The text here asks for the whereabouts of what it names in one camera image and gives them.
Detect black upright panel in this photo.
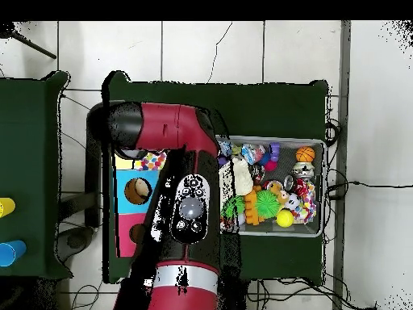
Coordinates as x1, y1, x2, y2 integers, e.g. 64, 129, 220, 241
85, 135, 103, 229

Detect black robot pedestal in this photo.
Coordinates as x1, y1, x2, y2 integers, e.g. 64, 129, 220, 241
219, 278, 249, 310

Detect dark green table cloth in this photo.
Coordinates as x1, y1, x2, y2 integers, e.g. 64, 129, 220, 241
101, 70, 330, 285
0, 70, 74, 280

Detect shallow wire mesh bin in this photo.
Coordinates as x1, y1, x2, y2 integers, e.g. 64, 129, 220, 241
215, 135, 326, 239

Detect grey stand foot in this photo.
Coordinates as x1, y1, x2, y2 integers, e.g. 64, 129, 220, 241
56, 225, 95, 263

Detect wooden box with three holes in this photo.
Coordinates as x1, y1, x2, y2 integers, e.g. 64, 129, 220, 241
112, 151, 168, 258

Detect green spiky rubber ball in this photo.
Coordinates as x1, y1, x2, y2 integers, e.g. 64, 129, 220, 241
220, 195, 245, 224
254, 189, 281, 219

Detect brown monkey plush toy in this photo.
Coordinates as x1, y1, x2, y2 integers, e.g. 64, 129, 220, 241
268, 182, 290, 205

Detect black power cable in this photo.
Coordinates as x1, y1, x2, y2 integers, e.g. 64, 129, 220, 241
324, 180, 413, 201

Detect black tripod leg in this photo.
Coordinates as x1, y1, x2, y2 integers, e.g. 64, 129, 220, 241
0, 22, 58, 61

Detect cream knitted cloth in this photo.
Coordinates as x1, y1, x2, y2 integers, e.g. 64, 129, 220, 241
231, 156, 255, 197

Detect polka dot cloth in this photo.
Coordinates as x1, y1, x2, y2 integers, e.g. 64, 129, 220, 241
291, 178, 318, 224
133, 150, 168, 172

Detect blue cup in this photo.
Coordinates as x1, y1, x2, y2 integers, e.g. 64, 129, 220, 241
0, 239, 27, 268

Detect orange toy basketball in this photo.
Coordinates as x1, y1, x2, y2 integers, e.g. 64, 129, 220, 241
294, 145, 316, 163

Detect yellow cup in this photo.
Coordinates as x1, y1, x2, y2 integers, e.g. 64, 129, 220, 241
0, 197, 16, 219

